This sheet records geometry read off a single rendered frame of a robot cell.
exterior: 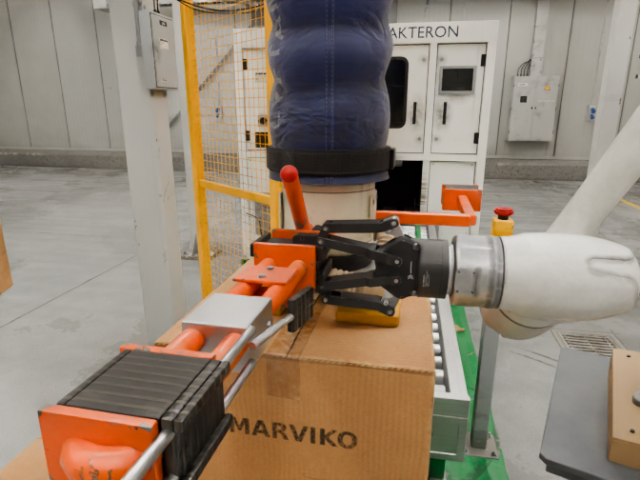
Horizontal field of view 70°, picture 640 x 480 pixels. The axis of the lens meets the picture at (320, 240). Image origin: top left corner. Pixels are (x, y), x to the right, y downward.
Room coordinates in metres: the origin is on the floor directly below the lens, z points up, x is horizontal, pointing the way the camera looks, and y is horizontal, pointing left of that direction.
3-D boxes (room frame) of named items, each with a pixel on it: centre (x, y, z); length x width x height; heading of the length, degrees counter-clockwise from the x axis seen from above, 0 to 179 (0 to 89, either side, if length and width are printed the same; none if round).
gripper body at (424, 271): (0.56, -0.12, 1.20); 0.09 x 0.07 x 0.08; 79
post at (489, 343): (1.66, -0.68, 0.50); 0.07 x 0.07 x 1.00; 79
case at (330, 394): (0.85, -0.01, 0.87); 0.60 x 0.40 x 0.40; 168
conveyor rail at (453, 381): (2.28, -0.62, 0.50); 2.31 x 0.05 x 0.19; 169
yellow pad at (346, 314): (0.82, -0.11, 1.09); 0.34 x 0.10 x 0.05; 168
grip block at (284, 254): (0.60, 0.04, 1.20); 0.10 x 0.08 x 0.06; 78
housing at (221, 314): (0.39, 0.08, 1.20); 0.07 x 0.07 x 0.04; 78
